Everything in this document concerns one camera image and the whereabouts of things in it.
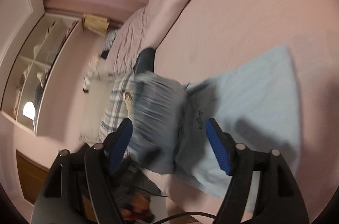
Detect light blue denim pants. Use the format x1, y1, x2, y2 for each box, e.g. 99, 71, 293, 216
130, 46, 301, 214

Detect left hand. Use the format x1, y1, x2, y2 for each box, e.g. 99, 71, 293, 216
120, 193, 155, 223

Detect plaid pillow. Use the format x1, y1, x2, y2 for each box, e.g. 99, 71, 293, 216
99, 29, 140, 141

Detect dark grey folded garment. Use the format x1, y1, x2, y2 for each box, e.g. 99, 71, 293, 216
133, 48, 156, 75

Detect white shelf cabinet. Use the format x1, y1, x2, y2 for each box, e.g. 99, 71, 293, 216
1, 13, 83, 136

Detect woven straw basket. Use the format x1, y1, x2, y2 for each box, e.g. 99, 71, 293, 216
83, 14, 110, 36

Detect pink bed sheet mattress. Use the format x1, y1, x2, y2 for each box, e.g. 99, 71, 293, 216
155, 0, 338, 219

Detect pink rolled duvet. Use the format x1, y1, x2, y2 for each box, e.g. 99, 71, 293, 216
106, 0, 190, 74

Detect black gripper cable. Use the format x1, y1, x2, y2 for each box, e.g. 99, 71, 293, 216
132, 186, 221, 224

